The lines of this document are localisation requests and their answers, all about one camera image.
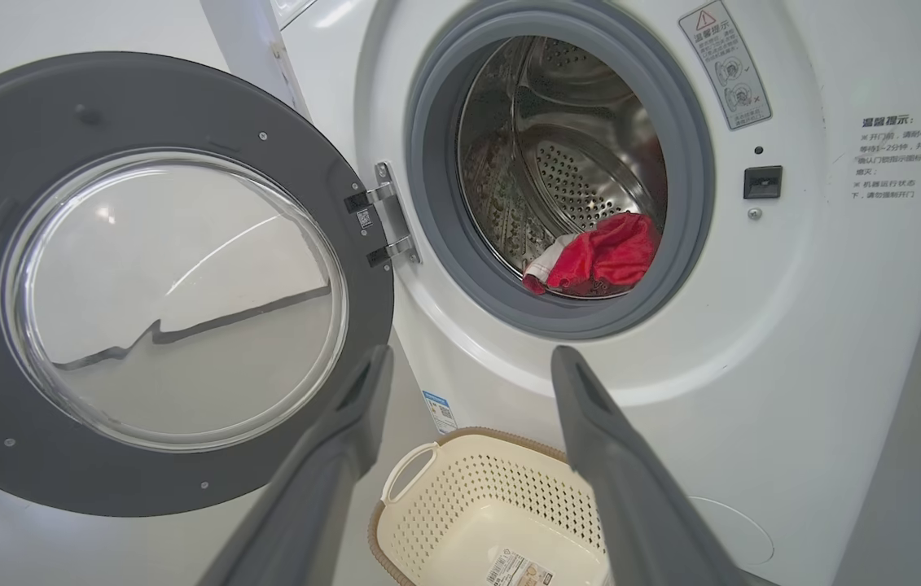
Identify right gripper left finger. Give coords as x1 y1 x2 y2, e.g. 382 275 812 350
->
200 345 394 586

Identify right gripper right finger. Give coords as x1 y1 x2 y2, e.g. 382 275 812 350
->
551 346 778 586

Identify red garment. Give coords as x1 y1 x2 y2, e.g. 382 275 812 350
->
546 213 663 296

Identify white red-striped garment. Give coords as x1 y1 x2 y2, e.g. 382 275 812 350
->
523 234 585 287

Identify white front-load washing machine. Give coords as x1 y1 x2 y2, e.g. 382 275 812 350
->
200 0 921 586

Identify metal door hinge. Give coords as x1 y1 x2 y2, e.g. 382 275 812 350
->
344 161 422 268

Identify perforated steel washer drum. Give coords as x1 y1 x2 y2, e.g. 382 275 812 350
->
458 35 667 300

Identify round white filter cover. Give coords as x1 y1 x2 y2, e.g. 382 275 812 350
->
688 496 776 566

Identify basket product label sticker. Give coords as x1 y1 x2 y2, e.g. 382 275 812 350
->
485 549 555 586

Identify cream perforated laundry basket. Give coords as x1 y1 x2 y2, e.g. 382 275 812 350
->
368 426 616 586

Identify blue energy label sticker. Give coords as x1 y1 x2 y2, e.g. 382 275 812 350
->
423 391 458 435

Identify printed text notice sticker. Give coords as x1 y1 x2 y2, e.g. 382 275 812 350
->
849 114 921 203

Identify grey warning sticker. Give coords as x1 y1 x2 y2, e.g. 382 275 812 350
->
678 0 773 131

